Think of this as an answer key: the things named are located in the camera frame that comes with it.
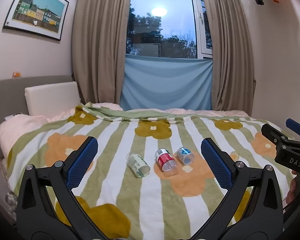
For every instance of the window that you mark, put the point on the window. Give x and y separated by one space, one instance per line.
165 20

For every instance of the clear cup with green label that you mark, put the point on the clear cup with green label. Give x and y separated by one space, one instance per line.
138 165

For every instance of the striped floral blanket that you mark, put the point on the striped floral blanket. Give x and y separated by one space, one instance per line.
150 180

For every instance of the white cushion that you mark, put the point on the white cushion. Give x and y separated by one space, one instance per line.
52 100

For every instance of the person's right hand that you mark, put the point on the person's right hand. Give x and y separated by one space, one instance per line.
293 187

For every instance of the clear cup with blue label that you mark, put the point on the clear cup with blue label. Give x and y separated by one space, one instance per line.
185 155

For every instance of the clear cup with red label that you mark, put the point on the clear cup with red label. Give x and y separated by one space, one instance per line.
166 163

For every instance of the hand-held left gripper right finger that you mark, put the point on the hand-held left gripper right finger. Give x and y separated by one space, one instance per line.
216 165

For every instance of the light blue cloth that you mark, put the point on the light blue cloth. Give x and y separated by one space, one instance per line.
166 83

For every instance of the beige curtain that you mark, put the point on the beige curtain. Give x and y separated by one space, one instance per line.
227 45
97 42

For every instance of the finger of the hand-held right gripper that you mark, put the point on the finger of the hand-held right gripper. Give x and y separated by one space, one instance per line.
273 133
294 126

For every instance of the framed picture of houses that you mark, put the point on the framed picture of houses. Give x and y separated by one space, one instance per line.
36 8

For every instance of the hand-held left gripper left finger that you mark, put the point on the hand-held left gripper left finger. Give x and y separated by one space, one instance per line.
82 165

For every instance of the grey bed headboard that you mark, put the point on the grey bed headboard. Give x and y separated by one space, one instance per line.
7 97

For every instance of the small orange object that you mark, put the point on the small orange object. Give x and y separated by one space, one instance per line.
16 74

